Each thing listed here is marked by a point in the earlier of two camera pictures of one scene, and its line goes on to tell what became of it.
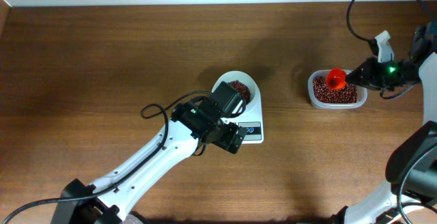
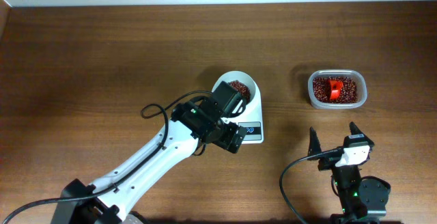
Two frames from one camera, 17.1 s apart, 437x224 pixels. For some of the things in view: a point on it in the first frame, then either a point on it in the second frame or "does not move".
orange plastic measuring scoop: [336, 78] -> [335, 88]
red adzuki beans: [322, 93] does not move
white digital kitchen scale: [251, 121] does not move
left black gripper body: [231, 136] does not move
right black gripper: [372, 74] -> [329, 160]
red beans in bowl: [242, 88] does not move
